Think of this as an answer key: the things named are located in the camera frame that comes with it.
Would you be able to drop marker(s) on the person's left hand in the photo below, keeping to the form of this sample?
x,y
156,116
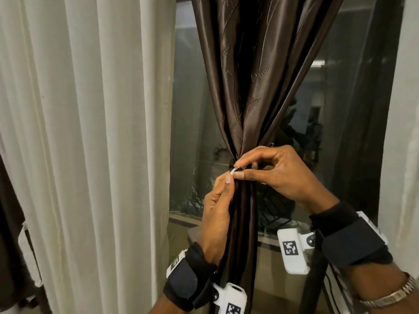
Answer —
x,y
214,222

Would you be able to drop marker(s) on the glass window pane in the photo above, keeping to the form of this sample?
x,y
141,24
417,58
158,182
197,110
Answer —
x,y
188,101

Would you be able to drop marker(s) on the brown satin curtain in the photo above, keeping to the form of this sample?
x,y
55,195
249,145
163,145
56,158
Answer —
x,y
252,78

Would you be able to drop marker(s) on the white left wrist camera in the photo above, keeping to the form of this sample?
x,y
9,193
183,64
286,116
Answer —
x,y
230,299

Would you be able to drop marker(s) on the small white curtain tie band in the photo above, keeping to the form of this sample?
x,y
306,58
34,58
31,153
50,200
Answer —
x,y
234,170

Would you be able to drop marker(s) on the silver metal wristwatch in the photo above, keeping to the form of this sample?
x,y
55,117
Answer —
x,y
392,295

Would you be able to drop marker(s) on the dark brown curtain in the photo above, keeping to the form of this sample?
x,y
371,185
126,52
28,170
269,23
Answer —
x,y
11,251

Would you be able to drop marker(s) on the person's right forearm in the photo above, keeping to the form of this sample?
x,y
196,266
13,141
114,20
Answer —
x,y
373,281

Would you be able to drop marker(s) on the person's right hand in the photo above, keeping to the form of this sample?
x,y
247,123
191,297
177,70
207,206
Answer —
x,y
289,179

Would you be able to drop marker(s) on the white curtain panel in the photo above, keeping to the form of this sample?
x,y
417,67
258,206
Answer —
x,y
401,160

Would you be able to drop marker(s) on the white sheer curtain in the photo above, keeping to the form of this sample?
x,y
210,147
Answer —
x,y
91,134

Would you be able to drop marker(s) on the person's right thumb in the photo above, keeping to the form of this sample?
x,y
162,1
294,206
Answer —
x,y
253,175

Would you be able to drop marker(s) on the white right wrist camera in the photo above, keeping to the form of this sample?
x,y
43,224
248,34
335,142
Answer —
x,y
293,250

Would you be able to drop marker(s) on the black pole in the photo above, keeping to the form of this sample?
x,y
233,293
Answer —
x,y
312,287

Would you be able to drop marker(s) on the person's left forearm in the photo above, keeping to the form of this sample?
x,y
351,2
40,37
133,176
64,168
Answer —
x,y
167,307

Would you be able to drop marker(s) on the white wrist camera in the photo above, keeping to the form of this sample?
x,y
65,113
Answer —
x,y
293,250
230,299

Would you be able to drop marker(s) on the person's left thumb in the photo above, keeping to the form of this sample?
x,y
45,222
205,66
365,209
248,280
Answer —
x,y
229,191

